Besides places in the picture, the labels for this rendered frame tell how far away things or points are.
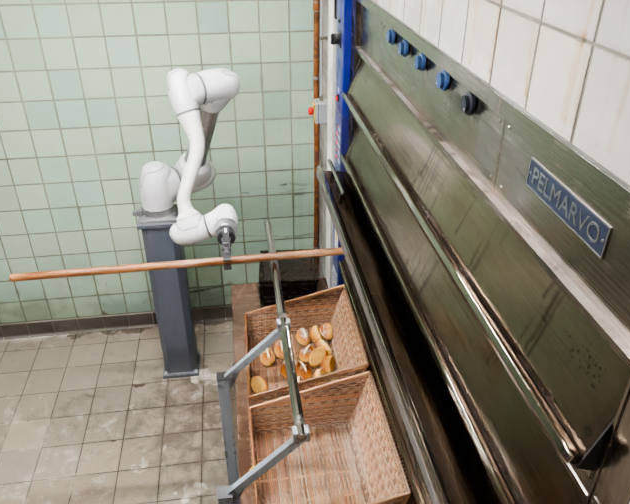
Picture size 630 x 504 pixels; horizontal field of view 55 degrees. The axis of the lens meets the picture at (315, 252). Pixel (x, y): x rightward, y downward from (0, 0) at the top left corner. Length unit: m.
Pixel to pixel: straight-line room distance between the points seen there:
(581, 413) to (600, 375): 0.06
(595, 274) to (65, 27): 2.86
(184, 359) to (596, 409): 2.85
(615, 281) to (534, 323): 0.22
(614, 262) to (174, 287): 2.63
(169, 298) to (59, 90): 1.20
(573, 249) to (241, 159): 2.68
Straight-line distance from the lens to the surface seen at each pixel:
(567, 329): 1.04
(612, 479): 0.99
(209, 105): 2.71
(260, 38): 3.30
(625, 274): 0.90
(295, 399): 1.77
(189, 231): 2.60
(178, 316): 3.38
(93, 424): 3.51
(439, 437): 1.40
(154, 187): 3.01
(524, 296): 1.14
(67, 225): 3.76
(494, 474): 1.27
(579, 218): 0.98
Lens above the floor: 2.43
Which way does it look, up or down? 31 degrees down
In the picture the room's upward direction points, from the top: straight up
